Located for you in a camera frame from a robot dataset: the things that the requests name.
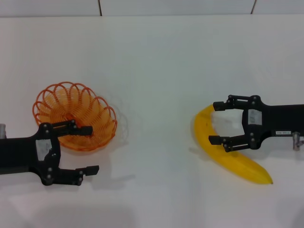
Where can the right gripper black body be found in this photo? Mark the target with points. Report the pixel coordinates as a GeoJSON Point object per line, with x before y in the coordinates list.
{"type": "Point", "coordinates": [278, 118]}

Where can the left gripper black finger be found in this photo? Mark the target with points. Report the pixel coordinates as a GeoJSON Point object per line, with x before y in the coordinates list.
{"type": "Point", "coordinates": [83, 131]}
{"type": "Point", "coordinates": [71, 175]}

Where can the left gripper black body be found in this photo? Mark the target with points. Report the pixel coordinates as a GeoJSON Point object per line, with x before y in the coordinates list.
{"type": "Point", "coordinates": [21, 154]}

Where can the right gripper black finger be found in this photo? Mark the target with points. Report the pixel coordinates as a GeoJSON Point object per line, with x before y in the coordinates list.
{"type": "Point", "coordinates": [221, 106]}
{"type": "Point", "coordinates": [217, 140]}

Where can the yellow banana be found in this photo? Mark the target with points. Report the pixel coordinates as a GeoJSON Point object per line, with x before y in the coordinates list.
{"type": "Point", "coordinates": [240, 161]}

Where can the right gripper metal connector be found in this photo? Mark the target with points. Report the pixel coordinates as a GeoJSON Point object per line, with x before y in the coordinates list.
{"type": "Point", "coordinates": [296, 141]}

